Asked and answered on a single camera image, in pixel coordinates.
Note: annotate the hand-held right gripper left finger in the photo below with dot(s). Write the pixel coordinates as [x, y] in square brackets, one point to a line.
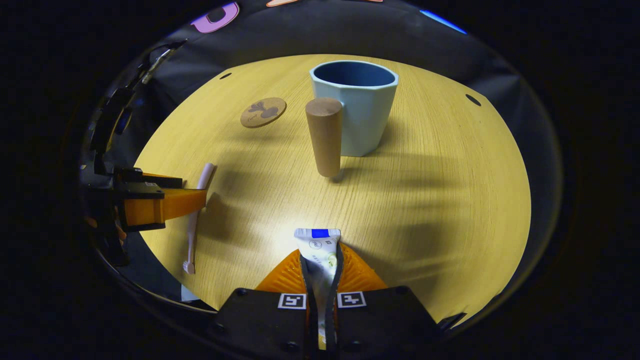
[313, 320]

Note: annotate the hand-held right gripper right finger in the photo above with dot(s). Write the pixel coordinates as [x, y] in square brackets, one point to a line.
[331, 320]

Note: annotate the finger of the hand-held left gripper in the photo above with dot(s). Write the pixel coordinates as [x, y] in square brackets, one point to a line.
[165, 207]
[150, 179]

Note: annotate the white toothpaste tube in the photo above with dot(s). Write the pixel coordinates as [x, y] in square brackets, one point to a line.
[320, 250]

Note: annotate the round wooden coaster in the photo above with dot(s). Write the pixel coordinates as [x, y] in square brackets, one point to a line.
[262, 112]

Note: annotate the black backdrop cloth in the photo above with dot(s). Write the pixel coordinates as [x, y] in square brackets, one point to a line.
[280, 35]

